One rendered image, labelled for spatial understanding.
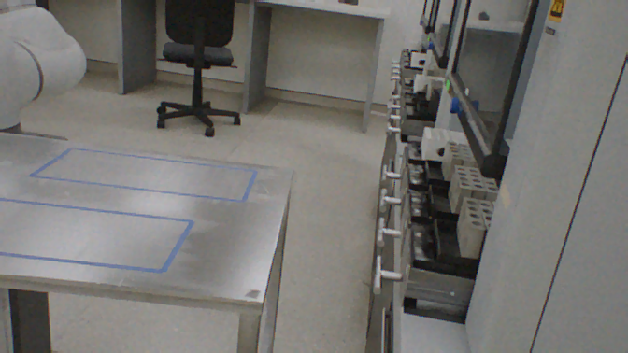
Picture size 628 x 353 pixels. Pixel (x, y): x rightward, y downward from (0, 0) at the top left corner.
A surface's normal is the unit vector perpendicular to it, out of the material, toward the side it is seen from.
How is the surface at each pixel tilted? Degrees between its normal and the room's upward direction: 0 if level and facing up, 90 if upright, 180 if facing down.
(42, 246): 0
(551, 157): 90
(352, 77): 90
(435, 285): 90
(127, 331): 0
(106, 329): 0
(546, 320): 90
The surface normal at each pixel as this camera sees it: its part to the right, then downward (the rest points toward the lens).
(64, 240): 0.12, -0.92
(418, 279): -0.13, 0.35
